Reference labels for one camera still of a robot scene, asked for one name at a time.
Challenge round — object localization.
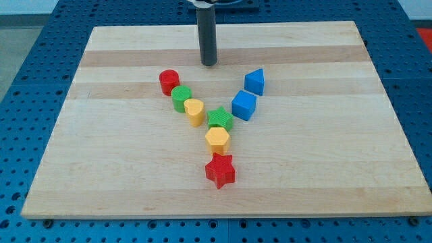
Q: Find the light wooden board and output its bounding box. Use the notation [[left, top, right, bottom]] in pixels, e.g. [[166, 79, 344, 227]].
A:
[[21, 21, 431, 219]]

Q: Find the blue triangular prism block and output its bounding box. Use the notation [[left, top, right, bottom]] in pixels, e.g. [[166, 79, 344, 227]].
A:
[[244, 68, 265, 96]]

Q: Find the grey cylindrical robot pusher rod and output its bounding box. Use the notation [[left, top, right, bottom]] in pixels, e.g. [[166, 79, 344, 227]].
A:
[[194, 1, 217, 66]]

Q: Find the yellow heart block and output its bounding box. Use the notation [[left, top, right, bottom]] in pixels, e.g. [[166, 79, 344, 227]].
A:
[[184, 99, 205, 127]]

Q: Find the green cylinder block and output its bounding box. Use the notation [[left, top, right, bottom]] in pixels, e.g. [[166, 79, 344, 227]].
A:
[[171, 85, 192, 113]]

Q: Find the yellow hexagon block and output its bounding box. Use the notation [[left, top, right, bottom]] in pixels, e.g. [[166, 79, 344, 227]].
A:
[[205, 127, 230, 155]]

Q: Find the red star block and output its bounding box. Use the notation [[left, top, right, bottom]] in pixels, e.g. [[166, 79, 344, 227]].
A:
[[205, 153, 236, 189]]

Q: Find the green star block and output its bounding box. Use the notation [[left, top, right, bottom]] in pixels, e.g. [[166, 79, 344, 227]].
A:
[[207, 106, 234, 132]]

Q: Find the blue cube block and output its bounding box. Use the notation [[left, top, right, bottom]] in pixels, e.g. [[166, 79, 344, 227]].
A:
[[232, 90, 257, 121]]

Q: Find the red cylinder block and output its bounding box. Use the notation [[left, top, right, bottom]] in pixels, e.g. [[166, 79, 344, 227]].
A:
[[159, 70, 180, 96]]

